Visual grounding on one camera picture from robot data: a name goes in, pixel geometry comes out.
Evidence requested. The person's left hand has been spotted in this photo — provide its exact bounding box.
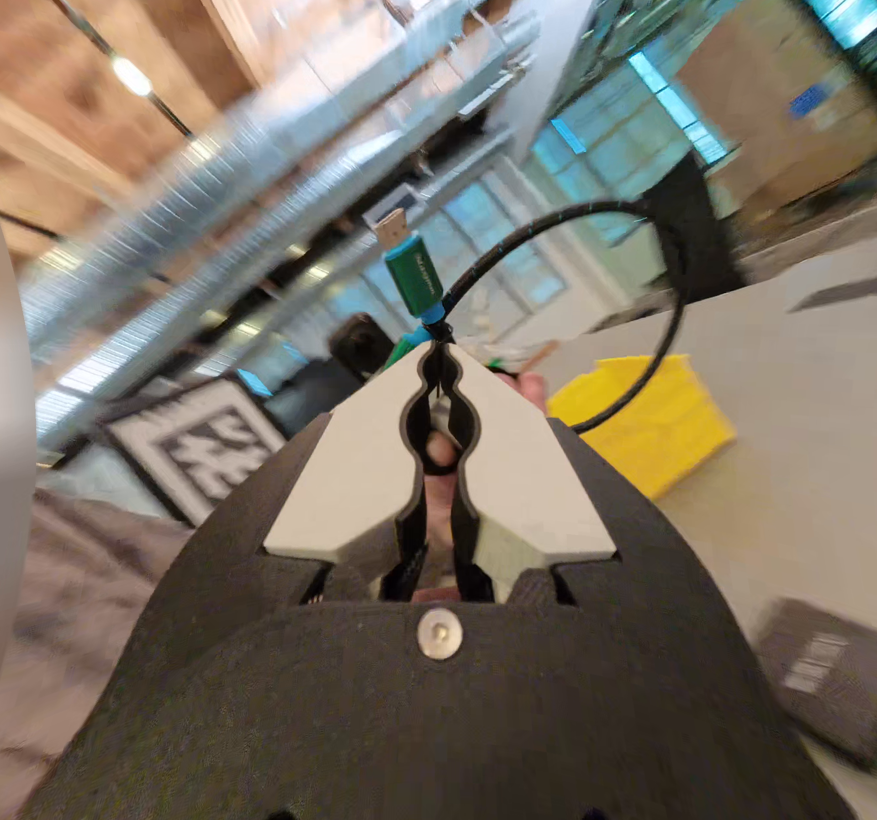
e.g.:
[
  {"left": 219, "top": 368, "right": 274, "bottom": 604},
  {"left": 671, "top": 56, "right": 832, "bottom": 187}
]
[{"left": 420, "top": 371, "right": 550, "bottom": 476}]

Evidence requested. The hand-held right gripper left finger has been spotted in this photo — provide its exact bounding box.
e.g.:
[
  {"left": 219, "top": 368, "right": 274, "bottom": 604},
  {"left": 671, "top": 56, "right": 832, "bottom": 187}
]
[{"left": 264, "top": 344, "right": 439, "bottom": 599}]

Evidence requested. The braided black hdmi cable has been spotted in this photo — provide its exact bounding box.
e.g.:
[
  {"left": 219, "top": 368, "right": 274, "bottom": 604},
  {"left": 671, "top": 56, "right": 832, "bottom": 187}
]
[{"left": 373, "top": 201, "right": 687, "bottom": 435}]

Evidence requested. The black port adapter box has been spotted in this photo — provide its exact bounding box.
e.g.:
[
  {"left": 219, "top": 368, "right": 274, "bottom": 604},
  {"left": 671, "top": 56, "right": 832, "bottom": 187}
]
[{"left": 754, "top": 599, "right": 877, "bottom": 767}]

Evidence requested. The round ceiling lamp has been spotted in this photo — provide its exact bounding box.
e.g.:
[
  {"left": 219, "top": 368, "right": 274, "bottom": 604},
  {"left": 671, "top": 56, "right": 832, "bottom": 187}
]
[{"left": 110, "top": 56, "right": 156, "bottom": 99}]

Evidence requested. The black office chair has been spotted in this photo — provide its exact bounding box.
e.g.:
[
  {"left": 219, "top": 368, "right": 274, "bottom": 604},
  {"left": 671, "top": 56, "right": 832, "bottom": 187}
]
[{"left": 645, "top": 149, "right": 749, "bottom": 305}]

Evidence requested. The silver ceiling duct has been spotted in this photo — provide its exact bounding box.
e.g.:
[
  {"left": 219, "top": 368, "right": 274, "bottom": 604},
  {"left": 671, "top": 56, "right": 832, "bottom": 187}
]
[
  {"left": 35, "top": 122, "right": 528, "bottom": 458},
  {"left": 14, "top": 0, "right": 549, "bottom": 355}
]

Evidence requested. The yellow plastic bin stack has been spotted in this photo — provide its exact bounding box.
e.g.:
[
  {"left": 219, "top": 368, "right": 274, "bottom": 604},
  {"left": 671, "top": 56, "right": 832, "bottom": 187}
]
[{"left": 549, "top": 355, "right": 738, "bottom": 500}]

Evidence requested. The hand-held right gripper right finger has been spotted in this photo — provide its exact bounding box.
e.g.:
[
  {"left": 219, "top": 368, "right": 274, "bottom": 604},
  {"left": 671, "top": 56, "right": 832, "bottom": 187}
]
[{"left": 442, "top": 347, "right": 618, "bottom": 599}]

